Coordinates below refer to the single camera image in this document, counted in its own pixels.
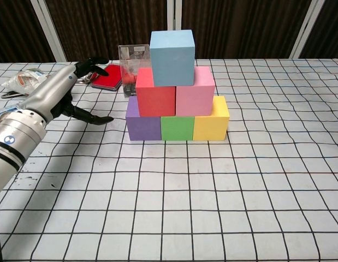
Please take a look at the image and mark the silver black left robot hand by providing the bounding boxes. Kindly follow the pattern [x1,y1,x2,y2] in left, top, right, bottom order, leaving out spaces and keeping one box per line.
[22,56,115,126]

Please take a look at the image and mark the purple foam cube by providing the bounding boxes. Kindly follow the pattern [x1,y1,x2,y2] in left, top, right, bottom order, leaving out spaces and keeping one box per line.
[125,96,162,141]

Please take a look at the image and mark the red foam cube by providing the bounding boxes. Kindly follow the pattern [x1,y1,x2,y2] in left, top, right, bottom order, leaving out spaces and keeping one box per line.
[135,68,177,117]

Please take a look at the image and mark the light blue foam cube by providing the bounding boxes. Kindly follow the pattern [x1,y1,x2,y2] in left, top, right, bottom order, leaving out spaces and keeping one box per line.
[149,29,196,87]

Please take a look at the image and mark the green foam cube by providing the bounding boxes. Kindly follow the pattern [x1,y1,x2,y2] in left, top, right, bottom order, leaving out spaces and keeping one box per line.
[160,116,195,141]

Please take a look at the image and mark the pink foam cube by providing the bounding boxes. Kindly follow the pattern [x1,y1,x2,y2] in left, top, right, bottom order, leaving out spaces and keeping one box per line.
[175,67,216,117]

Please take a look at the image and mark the yellow foam cube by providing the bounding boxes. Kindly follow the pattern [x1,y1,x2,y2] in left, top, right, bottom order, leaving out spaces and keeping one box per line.
[192,96,230,142]

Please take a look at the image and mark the crumpled white snack bag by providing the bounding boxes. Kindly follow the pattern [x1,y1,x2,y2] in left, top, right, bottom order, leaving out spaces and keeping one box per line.
[1,68,54,96]

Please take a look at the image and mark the metal spoon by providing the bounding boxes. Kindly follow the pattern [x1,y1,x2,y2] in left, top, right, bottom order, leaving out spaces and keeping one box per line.
[77,72,94,85]

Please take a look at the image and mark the white blue toothpaste tube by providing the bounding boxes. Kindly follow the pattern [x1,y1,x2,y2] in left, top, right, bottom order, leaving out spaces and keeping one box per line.
[0,103,23,121]

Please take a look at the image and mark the red ink pad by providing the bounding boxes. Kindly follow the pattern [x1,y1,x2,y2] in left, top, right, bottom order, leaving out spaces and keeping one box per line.
[91,64,123,91]

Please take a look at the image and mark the black stamp pieces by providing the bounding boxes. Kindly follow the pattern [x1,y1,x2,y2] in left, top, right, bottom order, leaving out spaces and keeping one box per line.
[123,84,138,98]

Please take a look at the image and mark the red plastic stamp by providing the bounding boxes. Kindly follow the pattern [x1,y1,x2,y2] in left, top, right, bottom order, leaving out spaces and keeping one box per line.
[122,67,139,86]

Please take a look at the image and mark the clear plastic box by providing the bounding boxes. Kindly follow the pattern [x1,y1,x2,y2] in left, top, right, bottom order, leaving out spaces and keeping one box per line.
[118,44,152,98]

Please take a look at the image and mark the white partition frame post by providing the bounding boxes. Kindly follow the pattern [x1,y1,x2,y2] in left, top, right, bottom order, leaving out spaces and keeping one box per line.
[167,0,182,31]
[289,0,325,59]
[31,0,68,62]

